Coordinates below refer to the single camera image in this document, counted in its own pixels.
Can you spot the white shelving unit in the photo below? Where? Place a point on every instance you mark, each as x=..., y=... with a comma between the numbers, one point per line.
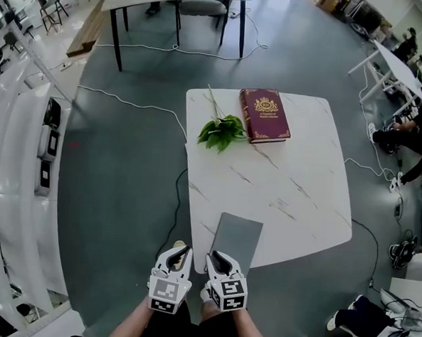
x=21, y=188

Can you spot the white desk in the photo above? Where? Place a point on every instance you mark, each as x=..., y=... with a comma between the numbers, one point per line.
x=399, y=69

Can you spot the black folding chair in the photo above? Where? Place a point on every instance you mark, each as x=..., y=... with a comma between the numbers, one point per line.
x=51, y=6

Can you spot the brown cardboard box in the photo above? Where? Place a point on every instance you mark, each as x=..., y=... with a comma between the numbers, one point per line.
x=328, y=1

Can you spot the black backpack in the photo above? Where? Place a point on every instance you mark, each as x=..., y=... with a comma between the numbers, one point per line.
x=402, y=250

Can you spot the person's left forearm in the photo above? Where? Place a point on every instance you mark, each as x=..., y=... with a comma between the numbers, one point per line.
x=130, y=323

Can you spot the person's right forearm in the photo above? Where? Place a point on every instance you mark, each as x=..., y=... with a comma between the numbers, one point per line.
x=252, y=330

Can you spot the person's black shorts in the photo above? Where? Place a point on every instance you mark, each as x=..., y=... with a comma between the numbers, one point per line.
x=187, y=330

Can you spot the grey rectangular sheet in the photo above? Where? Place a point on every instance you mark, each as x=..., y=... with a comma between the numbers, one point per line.
x=237, y=237

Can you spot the dark red hardcover book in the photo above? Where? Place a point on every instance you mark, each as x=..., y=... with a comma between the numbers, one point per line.
x=266, y=114

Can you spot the white power strip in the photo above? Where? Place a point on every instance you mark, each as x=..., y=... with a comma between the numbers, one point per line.
x=396, y=182
x=64, y=66

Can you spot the person's left shoe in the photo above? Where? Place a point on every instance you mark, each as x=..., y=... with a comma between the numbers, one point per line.
x=179, y=243

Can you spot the green leafy sprig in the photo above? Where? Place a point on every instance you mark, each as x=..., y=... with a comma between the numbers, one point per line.
x=220, y=131

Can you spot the grey padded chair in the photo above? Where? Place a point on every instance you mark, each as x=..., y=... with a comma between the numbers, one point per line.
x=203, y=7

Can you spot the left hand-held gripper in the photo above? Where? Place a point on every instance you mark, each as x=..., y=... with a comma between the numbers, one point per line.
x=168, y=291

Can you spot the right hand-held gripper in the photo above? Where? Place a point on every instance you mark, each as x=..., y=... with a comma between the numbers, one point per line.
x=230, y=295

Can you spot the wooden platform step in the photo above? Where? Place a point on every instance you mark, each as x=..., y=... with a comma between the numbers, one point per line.
x=89, y=28

